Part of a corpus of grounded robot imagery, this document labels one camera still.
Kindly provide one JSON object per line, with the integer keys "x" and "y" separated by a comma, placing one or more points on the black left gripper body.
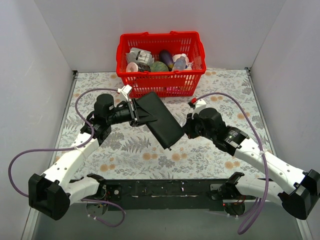
{"x": 135, "y": 112}

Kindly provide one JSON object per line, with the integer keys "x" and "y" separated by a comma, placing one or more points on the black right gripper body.
{"x": 189, "y": 127}

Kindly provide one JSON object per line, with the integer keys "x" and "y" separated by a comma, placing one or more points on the black zip tool case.
{"x": 166, "y": 128}

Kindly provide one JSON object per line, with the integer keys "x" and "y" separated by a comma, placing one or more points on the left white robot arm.
{"x": 53, "y": 192}

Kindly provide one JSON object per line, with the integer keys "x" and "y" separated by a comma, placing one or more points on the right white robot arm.
{"x": 296, "y": 190}

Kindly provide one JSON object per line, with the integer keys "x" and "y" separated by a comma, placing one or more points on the floral table mat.
{"x": 134, "y": 153}

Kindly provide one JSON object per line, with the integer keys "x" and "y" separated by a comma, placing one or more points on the red plastic shopping basket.
{"x": 164, "y": 83}

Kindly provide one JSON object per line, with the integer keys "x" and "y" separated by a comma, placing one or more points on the white paper cup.
{"x": 132, "y": 67}

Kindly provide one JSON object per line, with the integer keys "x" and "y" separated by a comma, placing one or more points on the green round melon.
{"x": 158, "y": 66}

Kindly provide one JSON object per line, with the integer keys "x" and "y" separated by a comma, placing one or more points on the white pump bottle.
{"x": 189, "y": 66}

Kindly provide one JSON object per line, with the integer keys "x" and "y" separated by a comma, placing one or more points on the crumpled silver foil pouch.
{"x": 140, "y": 56}

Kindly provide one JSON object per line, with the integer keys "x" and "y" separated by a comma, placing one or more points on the clear plastic bottle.
{"x": 180, "y": 64}

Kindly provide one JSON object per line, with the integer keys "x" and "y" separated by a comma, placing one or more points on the purple eggplant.
{"x": 166, "y": 57}

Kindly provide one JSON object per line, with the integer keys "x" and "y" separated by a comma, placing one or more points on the white bowl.
{"x": 177, "y": 56}

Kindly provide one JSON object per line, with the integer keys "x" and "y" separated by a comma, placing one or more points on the black table edge rail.
{"x": 160, "y": 194}

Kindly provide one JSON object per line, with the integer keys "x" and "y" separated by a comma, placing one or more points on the aluminium frame rail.
{"x": 274, "y": 223}

